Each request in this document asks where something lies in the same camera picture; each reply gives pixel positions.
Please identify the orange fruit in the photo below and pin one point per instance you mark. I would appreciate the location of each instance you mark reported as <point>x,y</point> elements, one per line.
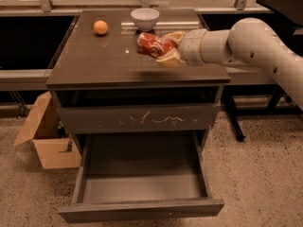
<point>100,27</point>

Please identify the open cardboard box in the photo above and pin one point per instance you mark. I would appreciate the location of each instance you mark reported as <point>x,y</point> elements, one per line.
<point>42,128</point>

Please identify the white ceramic bowl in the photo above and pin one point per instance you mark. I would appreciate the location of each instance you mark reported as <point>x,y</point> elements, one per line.
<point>145,19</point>

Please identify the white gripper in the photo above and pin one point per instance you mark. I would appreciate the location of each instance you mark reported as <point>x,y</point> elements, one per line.
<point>190,47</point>

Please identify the dark brown drawer cabinet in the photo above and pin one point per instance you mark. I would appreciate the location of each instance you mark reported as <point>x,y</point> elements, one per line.
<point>106,70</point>

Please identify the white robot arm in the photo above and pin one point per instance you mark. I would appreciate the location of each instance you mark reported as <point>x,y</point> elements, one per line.
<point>249,41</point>

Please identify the black table at right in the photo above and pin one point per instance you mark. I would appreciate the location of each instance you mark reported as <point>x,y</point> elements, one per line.
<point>291,9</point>

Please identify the closed scratched top drawer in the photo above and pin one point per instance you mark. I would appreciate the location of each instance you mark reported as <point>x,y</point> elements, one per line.
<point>138,118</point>

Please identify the red coke can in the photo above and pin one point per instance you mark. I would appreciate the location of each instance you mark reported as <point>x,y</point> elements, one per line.
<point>152,45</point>

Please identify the open middle drawer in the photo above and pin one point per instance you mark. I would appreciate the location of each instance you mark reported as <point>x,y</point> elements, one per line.
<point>141,175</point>

